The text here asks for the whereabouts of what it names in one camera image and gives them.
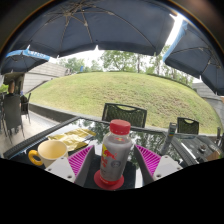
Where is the dark wicker chair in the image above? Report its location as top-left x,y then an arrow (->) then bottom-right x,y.
1,93 -> 26,143
20,92 -> 33,125

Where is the large dark blue parasol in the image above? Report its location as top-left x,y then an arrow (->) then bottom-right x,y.
4,0 -> 178,59

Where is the grey parasol pole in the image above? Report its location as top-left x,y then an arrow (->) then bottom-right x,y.
160,121 -> 178,156

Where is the blue-edged dark parasol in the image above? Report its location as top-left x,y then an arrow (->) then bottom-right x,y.
0,48 -> 52,76

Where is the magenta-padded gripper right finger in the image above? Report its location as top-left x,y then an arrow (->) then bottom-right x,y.
132,144 -> 184,186

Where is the person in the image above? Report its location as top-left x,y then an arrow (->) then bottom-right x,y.
6,79 -> 18,98

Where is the red-capped drink bottle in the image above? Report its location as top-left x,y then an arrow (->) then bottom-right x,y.
98,118 -> 135,186

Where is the flat round red coaster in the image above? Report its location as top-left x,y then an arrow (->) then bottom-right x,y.
93,168 -> 125,191

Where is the green wicker chair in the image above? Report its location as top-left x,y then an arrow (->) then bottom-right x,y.
216,126 -> 224,148
176,116 -> 201,136
101,102 -> 148,129

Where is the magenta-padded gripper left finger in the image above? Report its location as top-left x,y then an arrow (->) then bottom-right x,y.
44,144 -> 101,188

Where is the yellow foil snack packet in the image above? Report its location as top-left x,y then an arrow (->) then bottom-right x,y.
47,127 -> 97,152

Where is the black slatted table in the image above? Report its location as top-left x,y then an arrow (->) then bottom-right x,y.
169,132 -> 224,165

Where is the cream mug with yellow handle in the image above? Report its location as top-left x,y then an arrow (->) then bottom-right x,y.
27,139 -> 70,169

